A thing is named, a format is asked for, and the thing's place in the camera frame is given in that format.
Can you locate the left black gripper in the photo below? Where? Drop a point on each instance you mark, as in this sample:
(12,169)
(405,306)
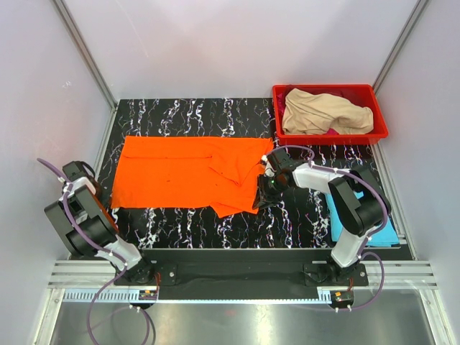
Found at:
(105,200)

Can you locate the red plastic bin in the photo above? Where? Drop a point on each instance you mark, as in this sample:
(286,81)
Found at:
(359,94)

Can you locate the orange t shirt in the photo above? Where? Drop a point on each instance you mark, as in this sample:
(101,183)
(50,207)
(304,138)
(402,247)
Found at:
(189,172)

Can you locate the aluminium frame rail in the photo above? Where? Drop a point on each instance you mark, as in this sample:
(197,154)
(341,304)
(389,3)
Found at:
(417,275)

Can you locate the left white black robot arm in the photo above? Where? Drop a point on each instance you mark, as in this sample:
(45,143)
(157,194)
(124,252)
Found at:
(85,227)

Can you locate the beige t shirt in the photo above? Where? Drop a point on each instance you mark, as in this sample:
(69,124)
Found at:
(323,113)

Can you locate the folded light blue t shirt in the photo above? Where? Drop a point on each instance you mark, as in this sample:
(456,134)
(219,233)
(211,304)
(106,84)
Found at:
(387,237)

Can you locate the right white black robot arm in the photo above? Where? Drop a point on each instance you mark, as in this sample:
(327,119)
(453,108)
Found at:
(361,205)

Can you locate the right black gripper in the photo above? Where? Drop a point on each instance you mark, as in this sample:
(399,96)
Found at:
(263,193)

